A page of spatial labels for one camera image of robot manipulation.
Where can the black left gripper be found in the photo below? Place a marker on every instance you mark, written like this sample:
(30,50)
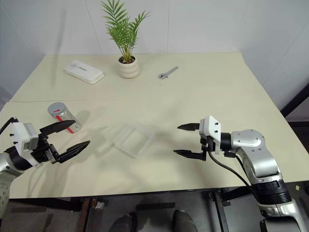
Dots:
(44,149)

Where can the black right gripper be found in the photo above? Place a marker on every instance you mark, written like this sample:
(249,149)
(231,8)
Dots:
(208,144)

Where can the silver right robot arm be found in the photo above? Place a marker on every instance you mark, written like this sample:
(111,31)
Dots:
(260,169)

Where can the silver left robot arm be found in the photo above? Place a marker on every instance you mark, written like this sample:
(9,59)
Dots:
(7,166)

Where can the clear jar with red label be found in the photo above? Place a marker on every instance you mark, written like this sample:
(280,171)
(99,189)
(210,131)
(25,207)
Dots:
(64,117)

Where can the clear plastic container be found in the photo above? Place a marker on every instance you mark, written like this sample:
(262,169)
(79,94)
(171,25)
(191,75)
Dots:
(134,140)

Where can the white rectangular box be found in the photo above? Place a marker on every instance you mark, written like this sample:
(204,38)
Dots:
(83,71)

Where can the silver adjustable wrench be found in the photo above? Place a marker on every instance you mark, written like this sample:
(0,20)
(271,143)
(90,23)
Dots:
(168,72)

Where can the dark rounded foot shape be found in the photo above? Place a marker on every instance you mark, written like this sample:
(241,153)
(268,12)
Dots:
(183,221)
(123,223)

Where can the cream ribbed plant pot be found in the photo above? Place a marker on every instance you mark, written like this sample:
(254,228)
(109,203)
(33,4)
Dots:
(128,67)

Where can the green palm plant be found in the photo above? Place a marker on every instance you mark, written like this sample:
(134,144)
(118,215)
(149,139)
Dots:
(125,30)

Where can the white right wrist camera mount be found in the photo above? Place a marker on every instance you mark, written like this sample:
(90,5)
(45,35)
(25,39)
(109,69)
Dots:
(212,131)

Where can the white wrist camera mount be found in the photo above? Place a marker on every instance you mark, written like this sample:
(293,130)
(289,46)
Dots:
(21,140)
(212,131)

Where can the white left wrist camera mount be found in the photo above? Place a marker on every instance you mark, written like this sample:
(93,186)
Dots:
(21,140)

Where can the black frame beside table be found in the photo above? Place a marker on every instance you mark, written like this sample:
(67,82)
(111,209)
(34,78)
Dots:
(295,101)

